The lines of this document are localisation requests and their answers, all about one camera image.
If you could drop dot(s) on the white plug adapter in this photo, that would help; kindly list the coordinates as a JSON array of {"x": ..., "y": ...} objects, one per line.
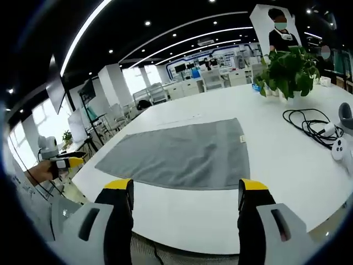
[{"x": 328, "y": 128}]

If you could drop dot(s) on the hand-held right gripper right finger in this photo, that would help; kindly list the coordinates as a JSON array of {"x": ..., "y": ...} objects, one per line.
[{"x": 264, "y": 220}]

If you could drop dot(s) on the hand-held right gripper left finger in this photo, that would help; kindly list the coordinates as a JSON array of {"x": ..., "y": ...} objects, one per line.
[{"x": 110, "y": 220}]

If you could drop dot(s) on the white mesh chair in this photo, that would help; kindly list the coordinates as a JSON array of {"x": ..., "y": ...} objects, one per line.
[{"x": 157, "y": 94}]

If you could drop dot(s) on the green potted plant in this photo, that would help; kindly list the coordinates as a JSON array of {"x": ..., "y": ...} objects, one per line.
[{"x": 289, "y": 71}]

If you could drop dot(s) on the grey headset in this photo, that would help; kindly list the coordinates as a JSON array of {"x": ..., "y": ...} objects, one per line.
[{"x": 346, "y": 116}]

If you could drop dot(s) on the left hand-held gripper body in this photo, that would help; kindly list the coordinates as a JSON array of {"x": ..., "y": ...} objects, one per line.
[{"x": 47, "y": 147}]

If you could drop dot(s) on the white table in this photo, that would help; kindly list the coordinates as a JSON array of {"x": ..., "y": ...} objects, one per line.
[{"x": 275, "y": 165}]

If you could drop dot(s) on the white handheld controller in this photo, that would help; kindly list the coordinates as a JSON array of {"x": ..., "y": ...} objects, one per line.
[{"x": 339, "y": 150}]

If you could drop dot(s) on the wall monitor screen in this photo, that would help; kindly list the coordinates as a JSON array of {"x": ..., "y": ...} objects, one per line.
[{"x": 56, "y": 92}]

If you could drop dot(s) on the person's left hand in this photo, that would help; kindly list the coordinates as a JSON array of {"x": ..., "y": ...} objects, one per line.
[{"x": 41, "y": 172}]

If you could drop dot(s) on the white office chair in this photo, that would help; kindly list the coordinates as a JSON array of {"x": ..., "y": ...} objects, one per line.
[{"x": 213, "y": 80}]

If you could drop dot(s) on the grey towel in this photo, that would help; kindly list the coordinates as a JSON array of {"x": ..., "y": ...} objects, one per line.
[{"x": 182, "y": 160}]

